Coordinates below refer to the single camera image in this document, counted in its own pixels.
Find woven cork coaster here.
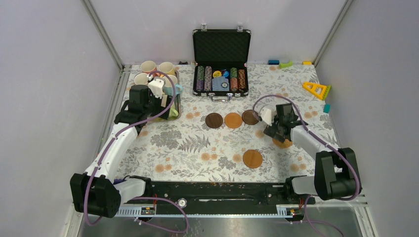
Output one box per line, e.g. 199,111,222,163
272,139,293,149

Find light green mug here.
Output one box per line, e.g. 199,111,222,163
168,104,179,119

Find dark walnut wooden coaster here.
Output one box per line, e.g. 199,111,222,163
242,110,259,125

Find dark brown wooden coaster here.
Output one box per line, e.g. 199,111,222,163
205,113,224,129

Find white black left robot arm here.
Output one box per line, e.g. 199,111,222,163
70,85,174,218

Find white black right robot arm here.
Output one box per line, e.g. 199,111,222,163
258,103,362,203

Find orange wooden coaster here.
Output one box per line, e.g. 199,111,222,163
224,113,243,129

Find light brown wooden coaster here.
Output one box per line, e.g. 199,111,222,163
243,150,263,169

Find pink mug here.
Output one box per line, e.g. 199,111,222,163
140,61,157,75

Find silver metal tray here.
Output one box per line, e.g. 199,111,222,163
156,70,181,121

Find light blue mug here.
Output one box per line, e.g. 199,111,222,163
163,75,184,96

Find teal toy block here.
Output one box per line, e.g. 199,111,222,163
323,104,331,114

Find yellow triangle toy block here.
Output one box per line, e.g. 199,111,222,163
302,82,332,101

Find yellow mug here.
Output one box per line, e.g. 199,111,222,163
158,62,175,75

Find green toy block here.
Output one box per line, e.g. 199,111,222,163
279,61,293,69

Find blue toy block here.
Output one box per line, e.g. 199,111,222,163
267,60,280,65

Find floral table mat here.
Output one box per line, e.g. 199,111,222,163
116,65,337,183

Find black poker chip case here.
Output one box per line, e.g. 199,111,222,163
192,24,251,101

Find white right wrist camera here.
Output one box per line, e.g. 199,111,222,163
259,106,275,126

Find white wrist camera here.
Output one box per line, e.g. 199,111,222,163
148,76,165,99
259,106,275,126

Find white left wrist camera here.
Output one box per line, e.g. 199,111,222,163
148,76,165,99

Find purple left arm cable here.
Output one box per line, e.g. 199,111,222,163
82,71,190,234

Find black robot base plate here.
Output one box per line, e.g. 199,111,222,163
129,181,315,216

